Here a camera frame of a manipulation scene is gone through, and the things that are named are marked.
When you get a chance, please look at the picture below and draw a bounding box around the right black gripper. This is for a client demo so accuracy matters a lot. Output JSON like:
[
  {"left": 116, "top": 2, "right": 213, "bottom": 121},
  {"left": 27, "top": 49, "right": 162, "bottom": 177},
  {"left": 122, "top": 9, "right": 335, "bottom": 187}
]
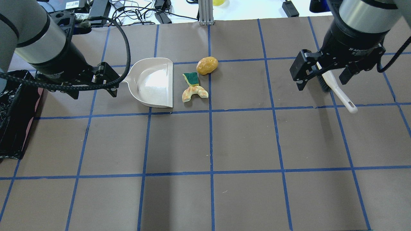
[{"left": 290, "top": 44, "right": 386, "bottom": 91}]

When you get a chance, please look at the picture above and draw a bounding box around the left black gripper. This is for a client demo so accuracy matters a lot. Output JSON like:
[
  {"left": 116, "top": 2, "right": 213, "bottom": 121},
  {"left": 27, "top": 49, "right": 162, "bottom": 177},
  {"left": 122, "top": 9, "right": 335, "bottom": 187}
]
[{"left": 34, "top": 62, "right": 123, "bottom": 98}]

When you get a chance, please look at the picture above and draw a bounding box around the white hand brush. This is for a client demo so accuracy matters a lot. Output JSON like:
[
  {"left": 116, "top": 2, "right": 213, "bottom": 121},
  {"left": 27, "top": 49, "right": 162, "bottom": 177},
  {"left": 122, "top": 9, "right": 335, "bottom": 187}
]
[{"left": 317, "top": 71, "right": 358, "bottom": 114}]

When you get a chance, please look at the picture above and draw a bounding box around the beige plastic dustpan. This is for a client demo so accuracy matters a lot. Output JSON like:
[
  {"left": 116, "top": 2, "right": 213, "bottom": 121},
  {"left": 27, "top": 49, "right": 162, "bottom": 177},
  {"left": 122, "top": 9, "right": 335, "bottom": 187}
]
[{"left": 122, "top": 57, "right": 174, "bottom": 108}]

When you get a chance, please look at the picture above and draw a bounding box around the curved bread piece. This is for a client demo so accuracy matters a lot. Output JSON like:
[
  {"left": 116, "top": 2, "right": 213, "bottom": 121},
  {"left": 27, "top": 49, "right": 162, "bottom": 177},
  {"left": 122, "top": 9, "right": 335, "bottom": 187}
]
[{"left": 182, "top": 85, "right": 209, "bottom": 103}]

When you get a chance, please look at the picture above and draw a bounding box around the green yellow sponge piece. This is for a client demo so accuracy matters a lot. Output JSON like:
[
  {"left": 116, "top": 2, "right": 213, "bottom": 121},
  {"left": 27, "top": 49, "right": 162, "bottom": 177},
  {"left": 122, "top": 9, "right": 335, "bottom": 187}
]
[{"left": 182, "top": 72, "right": 199, "bottom": 87}]

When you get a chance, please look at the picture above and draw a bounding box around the yellow potato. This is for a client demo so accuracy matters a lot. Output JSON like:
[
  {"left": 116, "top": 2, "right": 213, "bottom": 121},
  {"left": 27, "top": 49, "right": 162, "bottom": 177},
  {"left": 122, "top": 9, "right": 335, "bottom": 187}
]
[{"left": 196, "top": 56, "right": 219, "bottom": 75}]

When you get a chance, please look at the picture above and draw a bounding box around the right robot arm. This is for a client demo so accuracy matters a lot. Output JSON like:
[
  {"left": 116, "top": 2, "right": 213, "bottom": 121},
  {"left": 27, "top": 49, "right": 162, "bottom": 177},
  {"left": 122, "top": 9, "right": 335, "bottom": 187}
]
[{"left": 290, "top": 0, "right": 410, "bottom": 92}]

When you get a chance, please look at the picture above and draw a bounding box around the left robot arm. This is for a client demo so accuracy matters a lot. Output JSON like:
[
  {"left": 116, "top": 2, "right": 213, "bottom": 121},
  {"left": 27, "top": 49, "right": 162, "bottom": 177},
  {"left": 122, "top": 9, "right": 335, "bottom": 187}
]
[{"left": 0, "top": 0, "right": 131, "bottom": 99}]

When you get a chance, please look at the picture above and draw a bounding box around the black lined trash bin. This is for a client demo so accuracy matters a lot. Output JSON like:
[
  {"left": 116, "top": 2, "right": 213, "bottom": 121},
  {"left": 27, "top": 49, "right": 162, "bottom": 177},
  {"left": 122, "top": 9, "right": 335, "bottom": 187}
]
[{"left": 0, "top": 80, "right": 42, "bottom": 159}]

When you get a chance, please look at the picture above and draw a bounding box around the black power adapter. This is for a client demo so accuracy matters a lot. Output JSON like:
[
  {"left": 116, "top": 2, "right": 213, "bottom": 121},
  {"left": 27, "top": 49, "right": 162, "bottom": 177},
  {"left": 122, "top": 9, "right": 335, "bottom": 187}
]
[{"left": 282, "top": 0, "right": 299, "bottom": 18}]

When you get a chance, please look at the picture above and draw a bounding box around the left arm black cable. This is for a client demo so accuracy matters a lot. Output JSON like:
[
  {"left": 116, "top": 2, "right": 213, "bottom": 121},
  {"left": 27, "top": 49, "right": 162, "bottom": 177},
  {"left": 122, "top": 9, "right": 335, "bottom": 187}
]
[{"left": 0, "top": 15, "right": 131, "bottom": 91}]

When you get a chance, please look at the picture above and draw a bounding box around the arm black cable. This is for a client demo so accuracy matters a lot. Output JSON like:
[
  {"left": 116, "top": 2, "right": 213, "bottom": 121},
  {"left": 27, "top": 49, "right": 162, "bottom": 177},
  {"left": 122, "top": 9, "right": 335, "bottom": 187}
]
[
  {"left": 0, "top": 15, "right": 131, "bottom": 91},
  {"left": 379, "top": 30, "right": 411, "bottom": 73}
]

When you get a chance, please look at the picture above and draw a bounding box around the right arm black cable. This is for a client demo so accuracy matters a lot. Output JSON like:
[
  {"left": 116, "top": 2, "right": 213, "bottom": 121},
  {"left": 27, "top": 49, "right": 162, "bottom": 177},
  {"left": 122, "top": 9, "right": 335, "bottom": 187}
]
[{"left": 379, "top": 30, "right": 411, "bottom": 73}]

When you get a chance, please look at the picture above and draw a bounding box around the aluminium frame post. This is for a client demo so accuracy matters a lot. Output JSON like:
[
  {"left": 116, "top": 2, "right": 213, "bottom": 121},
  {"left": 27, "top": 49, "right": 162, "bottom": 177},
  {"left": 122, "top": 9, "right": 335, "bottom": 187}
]
[{"left": 198, "top": 0, "right": 214, "bottom": 25}]

